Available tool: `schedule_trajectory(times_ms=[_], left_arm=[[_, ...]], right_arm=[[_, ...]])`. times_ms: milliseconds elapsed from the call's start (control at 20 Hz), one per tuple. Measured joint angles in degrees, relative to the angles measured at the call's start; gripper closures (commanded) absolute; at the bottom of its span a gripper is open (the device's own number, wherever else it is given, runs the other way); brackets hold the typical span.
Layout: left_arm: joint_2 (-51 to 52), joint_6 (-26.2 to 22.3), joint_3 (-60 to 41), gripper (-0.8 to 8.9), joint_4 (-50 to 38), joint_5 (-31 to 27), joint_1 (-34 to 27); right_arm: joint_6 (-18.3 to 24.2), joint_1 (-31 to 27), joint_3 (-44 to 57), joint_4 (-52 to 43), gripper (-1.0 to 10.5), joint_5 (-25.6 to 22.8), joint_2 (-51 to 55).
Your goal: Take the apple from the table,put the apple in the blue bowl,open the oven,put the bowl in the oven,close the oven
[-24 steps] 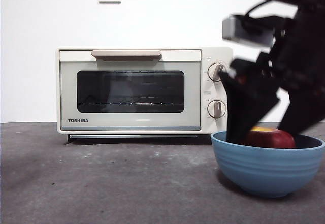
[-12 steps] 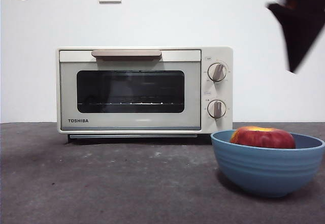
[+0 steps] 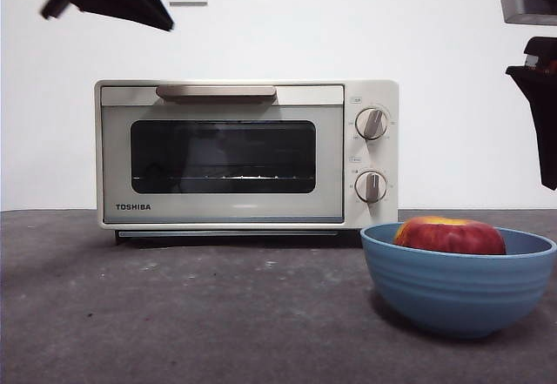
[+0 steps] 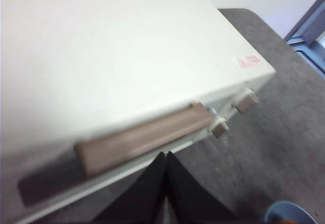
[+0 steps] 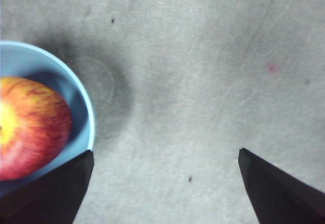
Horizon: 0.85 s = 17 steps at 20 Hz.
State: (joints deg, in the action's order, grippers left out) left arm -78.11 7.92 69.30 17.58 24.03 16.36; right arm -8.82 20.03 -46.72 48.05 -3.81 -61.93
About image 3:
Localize red apple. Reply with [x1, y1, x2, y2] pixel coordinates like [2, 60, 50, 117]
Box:
[392, 215, 507, 256]

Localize oven door with beige handle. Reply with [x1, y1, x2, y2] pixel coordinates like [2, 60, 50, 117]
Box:
[99, 84, 346, 225]

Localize blue ribbed bowl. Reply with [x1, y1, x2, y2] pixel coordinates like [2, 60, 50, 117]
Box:
[359, 222, 557, 340]

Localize cream Toshiba toaster oven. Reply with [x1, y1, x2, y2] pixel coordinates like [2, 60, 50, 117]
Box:
[93, 79, 399, 238]

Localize cream oven knob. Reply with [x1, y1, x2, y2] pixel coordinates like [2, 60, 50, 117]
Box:
[353, 170, 389, 205]
[354, 106, 390, 142]

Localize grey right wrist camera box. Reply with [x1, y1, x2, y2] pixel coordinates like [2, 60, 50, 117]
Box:
[499, 0, 557, 24]

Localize metal wire oven rack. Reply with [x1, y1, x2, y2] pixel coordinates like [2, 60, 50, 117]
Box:
[131, 174, 316, 183]

